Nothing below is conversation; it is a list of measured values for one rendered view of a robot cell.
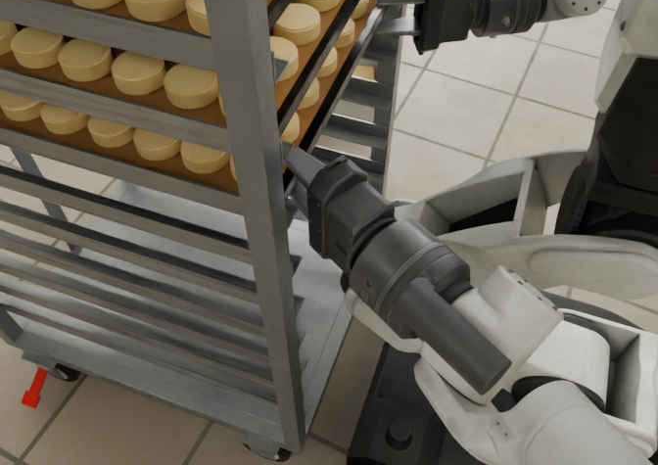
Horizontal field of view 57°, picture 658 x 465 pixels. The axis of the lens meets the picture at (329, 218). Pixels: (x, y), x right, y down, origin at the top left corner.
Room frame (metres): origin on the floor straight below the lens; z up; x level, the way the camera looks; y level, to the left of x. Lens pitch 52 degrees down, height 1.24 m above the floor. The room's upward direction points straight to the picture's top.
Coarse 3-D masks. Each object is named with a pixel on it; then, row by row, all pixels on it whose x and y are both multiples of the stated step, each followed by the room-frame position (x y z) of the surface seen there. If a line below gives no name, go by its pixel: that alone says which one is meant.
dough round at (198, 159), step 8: (184, 144) 0.45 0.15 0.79; (192, 144) 0.45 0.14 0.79; (184, 152) 0.44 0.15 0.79; (192, 152) 0.44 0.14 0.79; (200, 152) 0.44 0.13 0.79; (208, 152) 0.44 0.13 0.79; (216, 152) 0.44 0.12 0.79; (224, 152) 0.44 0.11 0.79; (184, 160) 0.43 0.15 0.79; (192, 160) 0.43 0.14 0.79; (200, 160) 0.42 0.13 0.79; (208, 160) 0.43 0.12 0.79; (216, 160) 0.43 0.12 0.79; (224, 160) 0.44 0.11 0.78; (192, 168) 0.42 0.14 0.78; (200, 168) 0.42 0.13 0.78; (208, 168) 0.42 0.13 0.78; (216, 168) 0.43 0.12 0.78
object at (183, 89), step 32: (320, 0) 0.58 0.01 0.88; (0, 32) 0.52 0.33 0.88; (32, 32) 0.52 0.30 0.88; (288, 32) 0.52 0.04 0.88; (320, 32) 0.54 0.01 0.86; (0, 64) 0.49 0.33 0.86; (32, 64) 0.48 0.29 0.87; (64, 64) 0.47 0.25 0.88; (96, 64) 0.47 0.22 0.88; (128, 64) 0.47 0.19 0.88; (160, 64) 0.47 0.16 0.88; (128, 96) 0.44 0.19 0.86; (160, 96) 0.44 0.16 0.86; (192, 96) 0.42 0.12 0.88
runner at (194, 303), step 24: (0, 240) 0.52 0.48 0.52; (24, 240) 0.53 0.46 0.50; (72, 264) 0.47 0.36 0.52; (96, 264) 0.49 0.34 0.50; (120, 288) 0.45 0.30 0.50; (144, 288) 0.43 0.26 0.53; (168, 288) 0.45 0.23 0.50; (192, 312) 0.41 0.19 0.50; (216, 312) 0.40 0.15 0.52; (240, 312) 0.41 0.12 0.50; (264, 336) 0.37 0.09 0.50
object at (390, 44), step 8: (376, 40) 0.76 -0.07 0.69; (384, 40) 0.76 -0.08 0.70; (392, 40) 0.75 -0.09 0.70; (368, 48) 0.76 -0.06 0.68; (376, 48) 0.76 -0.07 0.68; (384, 48) 0.76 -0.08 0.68; (392, 48) 0.75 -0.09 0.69; (368, 56) 0.74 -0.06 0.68; (376, 56) 0.74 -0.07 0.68; (384, 56) 0.74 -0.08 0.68; (392, 56) 0.74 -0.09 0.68; (392, 64) 0.73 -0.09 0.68
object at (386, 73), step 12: (396, 12) 0.75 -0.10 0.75; (396, 60) 0.75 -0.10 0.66; (384, 72) 0.76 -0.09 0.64; (396, 72) 0.75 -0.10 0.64; (396, 84) 0.76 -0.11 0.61; (396, 96) 0.77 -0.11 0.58; (384, 120) 0.75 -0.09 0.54; (372, 156) 0.76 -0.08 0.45; (384, 156) 0.75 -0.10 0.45; (384, 180) 0.75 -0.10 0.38; (384, 192) 0.77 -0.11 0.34
